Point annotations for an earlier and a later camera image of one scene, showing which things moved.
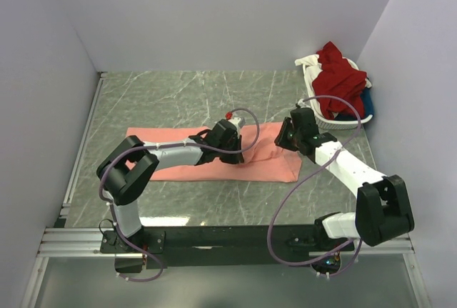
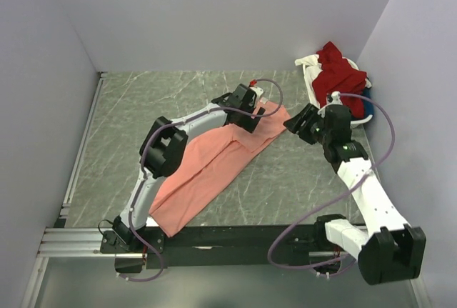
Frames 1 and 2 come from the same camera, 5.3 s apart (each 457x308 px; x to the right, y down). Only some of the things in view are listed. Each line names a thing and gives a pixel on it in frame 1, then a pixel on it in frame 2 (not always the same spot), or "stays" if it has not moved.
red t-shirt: [338, 78] stays
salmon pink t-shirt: [264, 159] → [210, 161]
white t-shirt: [312, 68] stays
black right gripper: [280, 139] → [309, 113]
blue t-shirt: [367, 98] stays
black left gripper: [234, 159] → [249, 124]
